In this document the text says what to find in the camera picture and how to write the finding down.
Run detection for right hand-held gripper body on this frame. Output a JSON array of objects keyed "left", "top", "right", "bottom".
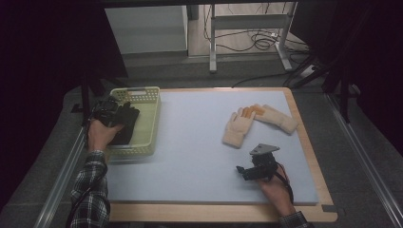
[{"left": 249, "top": 142, "right": 281, "bottom": 182}]

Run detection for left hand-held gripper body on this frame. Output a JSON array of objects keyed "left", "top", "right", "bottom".
[{"left": 92, "top": 96, "right": 124, "bottom": 128}]

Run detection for pale green plastic basket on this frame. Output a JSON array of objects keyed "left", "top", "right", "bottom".
[{"left": 106, "top": 85, "right": 162, "bottom": 158}]

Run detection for cream knit glove orange fingertips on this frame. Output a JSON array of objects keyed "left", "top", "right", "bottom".
[
  {"left": 221, "top": 107, "right": 257, "bottom": 149},
  {"left": 251, "top": 104, "right": 299, "bottom": 136}
]

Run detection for person's left hand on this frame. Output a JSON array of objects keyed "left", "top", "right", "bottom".
[{"left": 86, "top": 118, "right": 125, "bottom": 152}]

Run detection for person's right hand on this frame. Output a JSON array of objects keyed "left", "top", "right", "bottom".
[{"left": 258, "top": 164, "right": 297, "bottom": 218}]

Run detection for black metal stand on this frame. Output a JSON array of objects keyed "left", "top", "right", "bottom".
[
  {"left": 322, "top": 63, "right": 359, "bottom": 123},
  {"left": 80, "top": 74, "right": 127, "bottom": 126}
]

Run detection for light blue foam mat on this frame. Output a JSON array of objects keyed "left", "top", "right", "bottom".
[{"left": 106, "top": 89, "right": 319, "bottom": 205}]

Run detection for dark curtain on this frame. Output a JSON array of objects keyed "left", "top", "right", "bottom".
[
  {"left": 291, "top": 0, "right": 403, "bottom": 156},
  {"left": 0, "top": 0, "right": 127, "bottom": 210}
]

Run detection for white cabinet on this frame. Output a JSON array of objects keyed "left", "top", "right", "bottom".
[{"left": 104, "top": 5, "right": 189, "bottom": 55}]

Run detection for white power strip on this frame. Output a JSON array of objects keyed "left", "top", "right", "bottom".
[{"left": 298, "top": 65, "right": 317, "bottom": 79}]

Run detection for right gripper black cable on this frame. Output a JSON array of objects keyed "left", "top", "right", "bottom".
[{"left": 274, "top": 161, "right": 295, "bottom": 204}]

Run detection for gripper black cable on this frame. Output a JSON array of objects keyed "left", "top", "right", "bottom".
[
  {"left": 65, "top": 184, "right": 93, "bottom": 228},
  {"left": 274, "top": 161, "right": 295, "bottom": 204}
]

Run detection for long black floor cable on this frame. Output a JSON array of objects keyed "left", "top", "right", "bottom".
[{"left": 231, "top": 71, "right": 289, "bottom": 88}]

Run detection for aluminium rail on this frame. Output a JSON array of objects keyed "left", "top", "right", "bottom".
[
  {"left": 32, "top": 101, "right": 106, "bottom": 228},
  {"left": 326, "top": 93, "right": 403, "bottom": 227}
]

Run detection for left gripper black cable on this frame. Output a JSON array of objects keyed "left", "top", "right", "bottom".
[{"left": 65, "top": 184, "right": 93, "bottom": 228}]

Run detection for tangled black floor cables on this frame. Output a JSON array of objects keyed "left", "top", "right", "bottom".
[{"left": 202, "top": 4, "right": 310, "bottom": 53}]

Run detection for white metal desk frame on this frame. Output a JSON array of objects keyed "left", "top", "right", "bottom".
[{"left": 208, "top": 2, "right": 298, "bottom": 74}]

